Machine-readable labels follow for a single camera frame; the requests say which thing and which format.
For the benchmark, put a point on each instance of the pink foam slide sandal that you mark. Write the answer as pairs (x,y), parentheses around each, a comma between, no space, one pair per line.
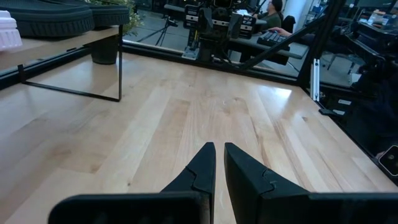
(7,34)

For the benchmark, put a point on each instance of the silver frame bracket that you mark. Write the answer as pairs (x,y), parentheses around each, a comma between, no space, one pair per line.
(315,81)

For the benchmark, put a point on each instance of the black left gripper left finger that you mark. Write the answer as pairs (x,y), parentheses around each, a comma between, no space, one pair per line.
(155,208)

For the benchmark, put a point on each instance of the person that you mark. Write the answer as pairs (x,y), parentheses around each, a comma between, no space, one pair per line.
(272,18)

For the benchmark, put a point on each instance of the black keyboard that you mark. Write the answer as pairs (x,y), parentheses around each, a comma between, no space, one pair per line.
(273,39)

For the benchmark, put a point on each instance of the black office chair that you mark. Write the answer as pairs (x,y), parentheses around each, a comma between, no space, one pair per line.
(288,23)

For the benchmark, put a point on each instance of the grey desk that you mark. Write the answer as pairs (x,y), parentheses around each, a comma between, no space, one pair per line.
(298,49)

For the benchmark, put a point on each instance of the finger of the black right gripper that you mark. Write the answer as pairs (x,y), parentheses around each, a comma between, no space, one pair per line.
(206,20)
(235,26)

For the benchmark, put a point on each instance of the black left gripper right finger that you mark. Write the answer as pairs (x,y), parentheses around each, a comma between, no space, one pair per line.
(280,208)

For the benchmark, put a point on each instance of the black tripod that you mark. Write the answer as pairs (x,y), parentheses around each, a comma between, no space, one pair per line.
(163,31)

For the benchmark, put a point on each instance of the potted green plant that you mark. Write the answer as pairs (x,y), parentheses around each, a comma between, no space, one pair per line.
(104,49)

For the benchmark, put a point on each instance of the small black camera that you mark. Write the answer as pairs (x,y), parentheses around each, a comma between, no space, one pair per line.
(390,160)

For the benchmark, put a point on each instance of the wooden shelf with black frame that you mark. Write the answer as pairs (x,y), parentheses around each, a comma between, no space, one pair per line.
(46,49)

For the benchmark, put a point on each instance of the black equipment stand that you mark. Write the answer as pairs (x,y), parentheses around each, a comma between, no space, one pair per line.
(373,62)

